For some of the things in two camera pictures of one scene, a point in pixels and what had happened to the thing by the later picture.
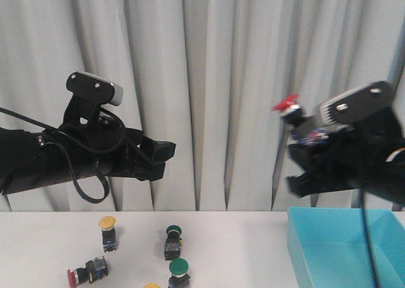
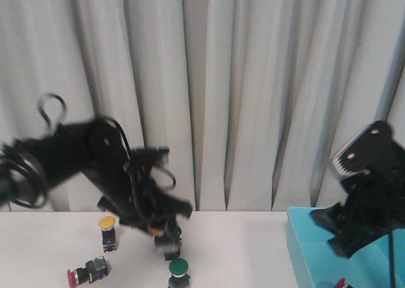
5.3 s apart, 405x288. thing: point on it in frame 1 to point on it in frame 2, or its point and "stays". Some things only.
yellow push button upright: [107, 224] stays
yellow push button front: [152, 285] to [157, 232]
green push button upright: [178, 268] stays
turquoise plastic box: [328, 247] stays
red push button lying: [94, 269] stays
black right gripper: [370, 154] to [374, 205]
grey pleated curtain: [200, 66] stays
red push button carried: [306, 131] to [341, 283]
